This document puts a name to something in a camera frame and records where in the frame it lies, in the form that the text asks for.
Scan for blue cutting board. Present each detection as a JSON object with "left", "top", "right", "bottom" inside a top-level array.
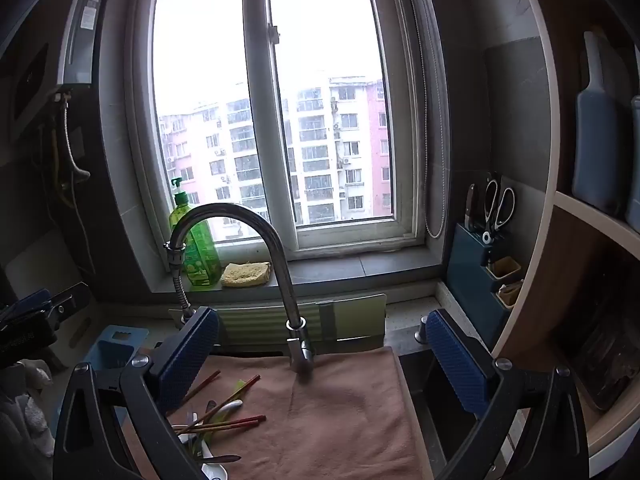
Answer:
[{"left": 571, "top": 30, "right": 627, "bottom": 217}]

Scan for white cable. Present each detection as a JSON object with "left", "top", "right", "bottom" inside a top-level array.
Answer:
[{"left": 74, "top": 175, "right": 97, "bottom": 277}]

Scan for green dish soap bottle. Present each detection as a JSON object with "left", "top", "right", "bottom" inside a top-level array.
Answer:
[{"left": 168, "top": 176, "right": 222, "bottom": 288}]

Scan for blue knife block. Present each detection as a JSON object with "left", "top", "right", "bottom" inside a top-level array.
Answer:
[{"left": 446, "top": 222, "right": 524, "bottom": 328}]

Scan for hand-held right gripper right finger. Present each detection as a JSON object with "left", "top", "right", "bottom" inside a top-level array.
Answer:
[{"left": 425, "top": 308, "right": 591, "bottom": 480}]

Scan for kitchen scissors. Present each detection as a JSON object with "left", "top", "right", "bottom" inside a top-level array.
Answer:
[{"left": 481, "top": 171, "right": 517, "bottom": 243}]

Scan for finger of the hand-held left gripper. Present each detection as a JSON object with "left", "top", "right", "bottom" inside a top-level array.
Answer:
[
  {"left": 47, "top": 282, "right": 92, "bottom": 331},
  {"left": 0, "top": 289, "right": 51, "bottom": 321}
]

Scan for window bead chain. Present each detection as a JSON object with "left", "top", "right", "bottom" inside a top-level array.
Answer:
[{"left": 424, "top": 35, "right": 449, "bottom": 239}]

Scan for yellow sponge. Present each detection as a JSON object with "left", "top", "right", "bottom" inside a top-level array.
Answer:
[{"left": 221, "top": 261, "right": 272, "bottom": 288}]

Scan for metal flexible hose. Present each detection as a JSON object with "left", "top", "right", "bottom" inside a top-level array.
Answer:
[{"left": 62, "top": 92, "right": 92, "bottom": 181}]

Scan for white framed window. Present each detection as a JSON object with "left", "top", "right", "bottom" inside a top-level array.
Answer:
[{"left": 127, "top": 0, "right": 441, "bottom": 261}]

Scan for pink white apartment building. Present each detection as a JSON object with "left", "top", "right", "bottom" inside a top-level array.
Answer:
[{"left": 157, "top": 75, "right": 396, "bottom": 241}]

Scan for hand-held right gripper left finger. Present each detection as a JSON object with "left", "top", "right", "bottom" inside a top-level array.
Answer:
[{"left": 52, "top": 306, "right": 221, "bottom": 480}]

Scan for blue drain basket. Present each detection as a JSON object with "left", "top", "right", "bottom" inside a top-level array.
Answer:
[{"left": 82, "top": 325, "right": 151, "bottom": 376}]

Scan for person's left hand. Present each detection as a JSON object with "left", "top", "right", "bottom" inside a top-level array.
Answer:
[{"left": 15, "top": 358, "right": 57, "bottom": 458}]

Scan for chrome kitchen faucet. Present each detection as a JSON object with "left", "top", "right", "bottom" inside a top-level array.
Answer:
[{"left": 164, "top": 203, "right": 321, "bottom": 373}]

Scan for wall cabinet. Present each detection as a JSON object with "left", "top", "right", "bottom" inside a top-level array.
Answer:
[{"left": 0, "top": 0, "right": 81, "bottom": 161}]

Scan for black handled knife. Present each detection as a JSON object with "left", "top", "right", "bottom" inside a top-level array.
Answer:
[{"left": 464, "top": 183, "right": 482, "bottom": 232}]

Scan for pink towel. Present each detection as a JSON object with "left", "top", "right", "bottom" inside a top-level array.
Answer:
[{"left": 120, "top": 345, "right": 426, "bottom": 480}]

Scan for white ceramic spoon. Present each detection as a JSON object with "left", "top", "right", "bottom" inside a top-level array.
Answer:
[{"left": 199, "top": 399, "right": 244, "bottom": 480}]

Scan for wooden shelf unit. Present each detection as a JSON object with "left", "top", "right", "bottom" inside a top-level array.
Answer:
[{"left": 492, "top": 0, "right": 640, "bottom": 466}]

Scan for white cutting board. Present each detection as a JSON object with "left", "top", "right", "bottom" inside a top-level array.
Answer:
[{"left": 5, "top": 230, "right": 85, "bottom": 303}]

